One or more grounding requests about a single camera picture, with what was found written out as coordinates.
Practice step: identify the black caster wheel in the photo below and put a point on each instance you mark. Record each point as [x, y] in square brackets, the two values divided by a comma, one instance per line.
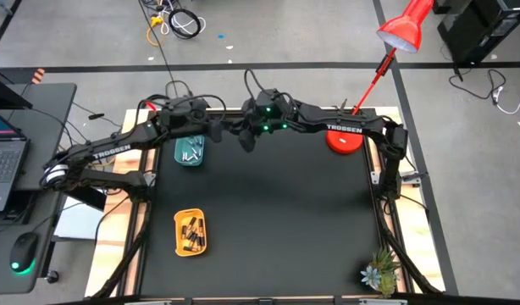
[52, 277]

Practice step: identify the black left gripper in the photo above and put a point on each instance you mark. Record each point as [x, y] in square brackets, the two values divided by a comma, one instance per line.
[213, 125]

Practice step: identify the teal plastic bin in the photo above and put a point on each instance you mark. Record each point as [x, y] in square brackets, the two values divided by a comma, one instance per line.
[178, 148]

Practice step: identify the black computer mouse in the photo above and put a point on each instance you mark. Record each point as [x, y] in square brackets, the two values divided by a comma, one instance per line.
[23, 250]

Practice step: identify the plywood table base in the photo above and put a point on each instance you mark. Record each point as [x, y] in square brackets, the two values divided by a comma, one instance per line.
[112, 237]

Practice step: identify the black computer tower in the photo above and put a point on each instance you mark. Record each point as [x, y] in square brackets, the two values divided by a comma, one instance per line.
[480, 25]

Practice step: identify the black copper-top battery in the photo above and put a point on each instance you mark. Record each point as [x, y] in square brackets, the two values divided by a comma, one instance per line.
[190, 248]
[189, 234]
[193, 239]
[201, 225]
[202, 241]
[192, 222]
[184, 231]

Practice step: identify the potted succulent plant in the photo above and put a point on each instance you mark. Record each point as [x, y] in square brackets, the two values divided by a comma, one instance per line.
[385, 262]

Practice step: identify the red desk lamp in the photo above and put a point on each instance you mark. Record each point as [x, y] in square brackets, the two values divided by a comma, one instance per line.
[342, 142]

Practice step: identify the black table frame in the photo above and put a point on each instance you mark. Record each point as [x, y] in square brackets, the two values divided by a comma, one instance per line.
[228, 112]

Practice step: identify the black desk monitor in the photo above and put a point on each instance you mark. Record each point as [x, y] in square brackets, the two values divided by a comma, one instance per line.
[6, 95]

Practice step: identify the black marker pen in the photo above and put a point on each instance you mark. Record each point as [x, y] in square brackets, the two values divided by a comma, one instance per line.
[96, 115]

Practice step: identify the black laptop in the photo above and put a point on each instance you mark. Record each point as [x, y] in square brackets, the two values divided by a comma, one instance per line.
[6, 165]

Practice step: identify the black desk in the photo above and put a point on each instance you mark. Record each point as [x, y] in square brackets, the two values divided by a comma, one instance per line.
[52, 127]

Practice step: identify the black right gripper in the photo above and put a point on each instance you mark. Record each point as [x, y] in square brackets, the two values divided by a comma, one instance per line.
[248, 130]

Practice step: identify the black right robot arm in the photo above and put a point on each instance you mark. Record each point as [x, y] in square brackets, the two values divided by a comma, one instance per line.
[342, 127]

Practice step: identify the yellow plastic bin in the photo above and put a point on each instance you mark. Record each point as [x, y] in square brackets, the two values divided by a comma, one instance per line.
[178, 216]

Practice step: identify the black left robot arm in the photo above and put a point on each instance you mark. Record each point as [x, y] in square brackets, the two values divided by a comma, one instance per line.
[112, 151]

